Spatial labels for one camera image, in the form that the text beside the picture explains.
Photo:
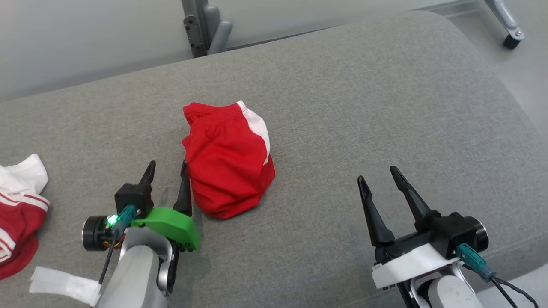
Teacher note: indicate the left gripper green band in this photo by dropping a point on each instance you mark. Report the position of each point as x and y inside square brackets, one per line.
[171, 226]

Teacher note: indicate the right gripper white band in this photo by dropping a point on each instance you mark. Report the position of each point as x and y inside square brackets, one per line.
[411, 263]

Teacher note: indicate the red shorts with white panel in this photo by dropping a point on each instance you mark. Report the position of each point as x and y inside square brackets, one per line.
[227, 171]

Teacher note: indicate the red jersey with white stripes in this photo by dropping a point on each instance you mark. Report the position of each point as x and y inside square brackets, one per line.
[17, 222]

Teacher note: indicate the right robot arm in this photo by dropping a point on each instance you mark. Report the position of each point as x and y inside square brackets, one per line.
[449, 295]

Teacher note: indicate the grey fabric sofa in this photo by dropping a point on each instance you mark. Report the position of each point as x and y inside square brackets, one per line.
[342, 128]

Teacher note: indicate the white tape strip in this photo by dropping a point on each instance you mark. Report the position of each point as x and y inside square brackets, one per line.
[64, 284]

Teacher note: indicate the grey metal stand leg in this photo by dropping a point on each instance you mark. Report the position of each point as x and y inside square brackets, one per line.
[503, 17]
[197, 30]

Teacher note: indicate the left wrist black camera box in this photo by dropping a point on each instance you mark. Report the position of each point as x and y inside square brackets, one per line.
[132, 196]

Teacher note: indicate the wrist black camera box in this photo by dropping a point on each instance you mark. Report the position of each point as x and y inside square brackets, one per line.
[454, 231]
[132, 196]

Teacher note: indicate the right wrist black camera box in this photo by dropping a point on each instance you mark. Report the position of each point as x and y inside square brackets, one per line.
[454, 231]

